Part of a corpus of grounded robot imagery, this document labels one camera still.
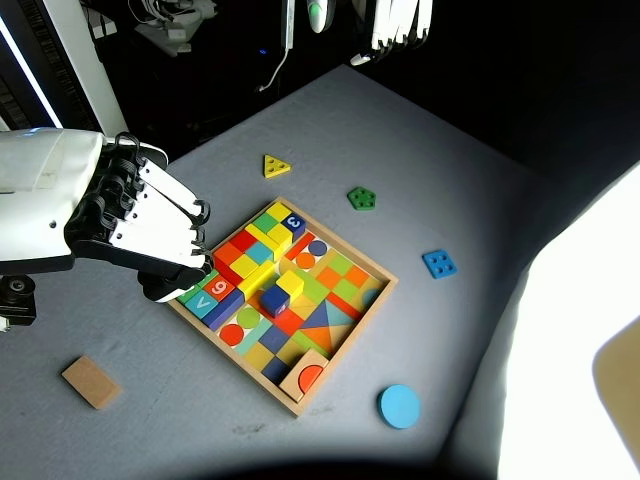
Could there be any dark blue cube block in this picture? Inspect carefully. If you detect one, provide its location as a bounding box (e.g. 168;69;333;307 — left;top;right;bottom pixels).
258;284;292;319

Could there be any plain wooden rectangular block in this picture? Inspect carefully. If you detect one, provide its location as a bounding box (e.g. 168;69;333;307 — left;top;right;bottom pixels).
60;354;124;411

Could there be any yellow triangle piece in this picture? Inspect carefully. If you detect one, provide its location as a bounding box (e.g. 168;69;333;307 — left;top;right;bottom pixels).
262;153;293;180

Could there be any green pentagon piece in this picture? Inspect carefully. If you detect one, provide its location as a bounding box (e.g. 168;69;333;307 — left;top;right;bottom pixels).
346;186;378;213

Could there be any blue square piece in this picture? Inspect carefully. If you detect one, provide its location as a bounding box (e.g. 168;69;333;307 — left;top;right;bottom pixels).
421;248;459;280

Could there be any blue round disc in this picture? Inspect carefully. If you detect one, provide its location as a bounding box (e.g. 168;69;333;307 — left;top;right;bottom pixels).
376;383;423;430

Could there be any white light strip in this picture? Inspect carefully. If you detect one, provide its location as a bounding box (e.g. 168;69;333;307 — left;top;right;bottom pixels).
0;14;65;130

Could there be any small white box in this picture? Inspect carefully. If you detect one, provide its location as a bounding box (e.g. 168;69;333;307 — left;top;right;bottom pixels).
81;3;120;39

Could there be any white equipment pile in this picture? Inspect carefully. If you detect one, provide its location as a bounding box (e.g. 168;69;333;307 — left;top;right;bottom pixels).
127;0;220;59

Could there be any wooden puzzle tray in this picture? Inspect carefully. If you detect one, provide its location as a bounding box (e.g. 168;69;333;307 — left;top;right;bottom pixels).
167;196;400;417

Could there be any grey table cloth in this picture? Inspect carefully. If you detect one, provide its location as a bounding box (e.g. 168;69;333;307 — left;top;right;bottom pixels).
0;63;640;480

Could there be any beige board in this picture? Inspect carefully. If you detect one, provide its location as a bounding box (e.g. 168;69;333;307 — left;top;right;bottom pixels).
592;314;640;451

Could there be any white frame post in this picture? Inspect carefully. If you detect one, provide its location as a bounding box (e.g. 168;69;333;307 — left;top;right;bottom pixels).
42;0;130;137

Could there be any white bar with cable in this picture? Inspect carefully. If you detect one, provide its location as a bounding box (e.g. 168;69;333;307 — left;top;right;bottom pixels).
257;0;297;94

